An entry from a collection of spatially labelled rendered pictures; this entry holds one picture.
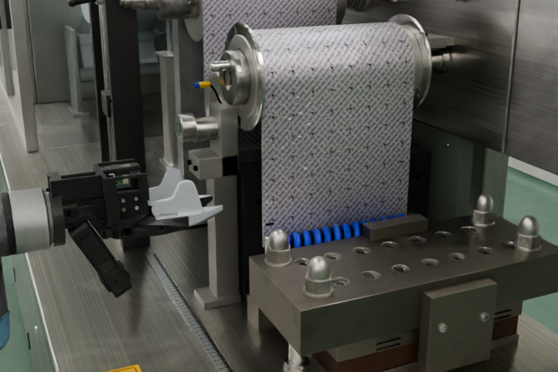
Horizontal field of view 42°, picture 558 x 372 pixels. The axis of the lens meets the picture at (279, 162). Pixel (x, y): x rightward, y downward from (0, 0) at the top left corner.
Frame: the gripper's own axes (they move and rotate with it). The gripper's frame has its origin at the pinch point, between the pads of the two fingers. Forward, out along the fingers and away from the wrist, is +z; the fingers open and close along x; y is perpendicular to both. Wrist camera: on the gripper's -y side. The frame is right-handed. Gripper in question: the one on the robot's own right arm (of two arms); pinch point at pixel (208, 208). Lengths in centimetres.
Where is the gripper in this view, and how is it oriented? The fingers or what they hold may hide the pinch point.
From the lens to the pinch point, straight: 96.9
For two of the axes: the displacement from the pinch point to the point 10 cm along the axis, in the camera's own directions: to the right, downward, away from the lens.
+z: 9.1, -1.2, 3.9
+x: -4.1, -2.6, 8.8
